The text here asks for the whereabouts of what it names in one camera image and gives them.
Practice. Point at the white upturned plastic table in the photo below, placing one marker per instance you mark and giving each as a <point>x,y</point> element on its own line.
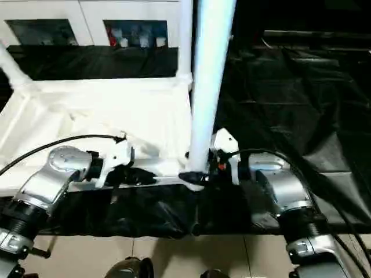
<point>101,110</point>

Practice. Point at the white plastic table leg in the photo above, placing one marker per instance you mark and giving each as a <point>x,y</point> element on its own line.
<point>185,37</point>
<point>11,66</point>
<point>208,72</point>

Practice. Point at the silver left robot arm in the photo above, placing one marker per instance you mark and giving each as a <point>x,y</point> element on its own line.
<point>49,179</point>

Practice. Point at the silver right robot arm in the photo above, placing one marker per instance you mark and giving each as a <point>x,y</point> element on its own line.
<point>284,188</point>

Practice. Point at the black glossy mat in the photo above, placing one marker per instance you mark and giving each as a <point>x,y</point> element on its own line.
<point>275,116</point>

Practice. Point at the black left robot foot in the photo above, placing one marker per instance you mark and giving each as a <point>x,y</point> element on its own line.
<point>130,267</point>

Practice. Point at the black speaker box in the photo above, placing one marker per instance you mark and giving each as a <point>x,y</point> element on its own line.
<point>246,20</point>

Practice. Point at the black glossy tv stand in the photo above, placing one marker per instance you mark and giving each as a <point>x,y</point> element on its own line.
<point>319,36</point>

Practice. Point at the white glass-door cabinet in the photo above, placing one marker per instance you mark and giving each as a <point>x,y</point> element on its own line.
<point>87,11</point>

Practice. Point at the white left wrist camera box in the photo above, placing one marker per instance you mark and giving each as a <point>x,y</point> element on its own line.
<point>117,153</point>

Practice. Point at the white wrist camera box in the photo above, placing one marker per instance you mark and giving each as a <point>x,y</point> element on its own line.
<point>226,142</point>
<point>117,153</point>

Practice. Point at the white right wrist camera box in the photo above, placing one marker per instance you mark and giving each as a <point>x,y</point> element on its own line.
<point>226,142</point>

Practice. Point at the black folding table frame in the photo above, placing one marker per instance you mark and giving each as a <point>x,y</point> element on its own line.
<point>40,252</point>

